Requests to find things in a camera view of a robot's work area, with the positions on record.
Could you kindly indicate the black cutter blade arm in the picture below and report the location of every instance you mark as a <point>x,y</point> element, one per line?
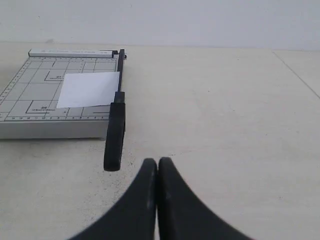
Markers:
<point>116,124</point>

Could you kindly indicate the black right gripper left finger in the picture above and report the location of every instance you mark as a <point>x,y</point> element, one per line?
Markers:
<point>133,216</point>

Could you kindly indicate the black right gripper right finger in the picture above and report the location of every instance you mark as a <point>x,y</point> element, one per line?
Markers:
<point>182,215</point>

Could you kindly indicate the white paper sheet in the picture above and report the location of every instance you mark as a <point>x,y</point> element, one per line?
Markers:
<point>88,89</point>

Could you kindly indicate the grey paper cutter base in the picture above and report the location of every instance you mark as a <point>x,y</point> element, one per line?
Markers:
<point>28,104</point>

